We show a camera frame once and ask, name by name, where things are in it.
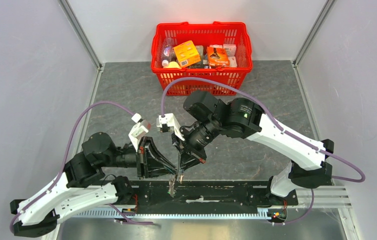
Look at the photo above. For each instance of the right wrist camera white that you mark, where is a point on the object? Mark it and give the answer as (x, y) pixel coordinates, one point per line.
(169, 123)

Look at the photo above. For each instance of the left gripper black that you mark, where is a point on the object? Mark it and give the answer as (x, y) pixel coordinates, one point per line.
(152, 162)

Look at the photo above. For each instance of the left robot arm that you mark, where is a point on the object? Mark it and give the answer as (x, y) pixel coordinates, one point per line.
(79, 186)

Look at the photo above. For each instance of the clear plastic bottle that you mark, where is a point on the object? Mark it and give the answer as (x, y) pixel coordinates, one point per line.
(167, 54)

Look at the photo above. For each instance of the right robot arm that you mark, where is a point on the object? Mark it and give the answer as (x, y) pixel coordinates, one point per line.
(244, 119)

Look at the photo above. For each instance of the white slotted cable duct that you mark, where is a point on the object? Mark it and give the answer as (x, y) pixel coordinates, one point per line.
(111, 213)

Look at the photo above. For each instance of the black base frame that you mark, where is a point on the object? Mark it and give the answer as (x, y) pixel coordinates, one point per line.
(196, 197)

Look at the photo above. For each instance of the orange black package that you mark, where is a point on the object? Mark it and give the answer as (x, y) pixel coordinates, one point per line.
(217, 57)

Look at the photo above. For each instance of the orange box left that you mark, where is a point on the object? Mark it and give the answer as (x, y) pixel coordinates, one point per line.
(187, 54)

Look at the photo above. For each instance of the yellow round item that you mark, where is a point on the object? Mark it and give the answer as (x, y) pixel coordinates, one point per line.
(173, 65)

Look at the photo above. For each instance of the white pink box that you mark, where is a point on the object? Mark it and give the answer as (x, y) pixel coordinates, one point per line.
(230, 49)

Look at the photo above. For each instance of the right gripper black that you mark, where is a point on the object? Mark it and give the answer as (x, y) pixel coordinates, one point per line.
(190, 156)

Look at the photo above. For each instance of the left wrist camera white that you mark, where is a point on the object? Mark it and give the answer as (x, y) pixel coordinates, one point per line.
(139, 130)

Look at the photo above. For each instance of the right aluminium corner post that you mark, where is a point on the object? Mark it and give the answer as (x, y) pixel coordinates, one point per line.
(323, 14)

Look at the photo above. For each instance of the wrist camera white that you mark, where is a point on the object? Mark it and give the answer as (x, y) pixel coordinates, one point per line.
(139, 130)
(169, 123)

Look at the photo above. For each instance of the left aluminium corner post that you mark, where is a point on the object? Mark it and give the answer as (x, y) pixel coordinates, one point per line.
(77, 27)

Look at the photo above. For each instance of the aluminium corner post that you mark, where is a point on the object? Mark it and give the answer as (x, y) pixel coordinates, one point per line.
(323, 14)
(77, 27)

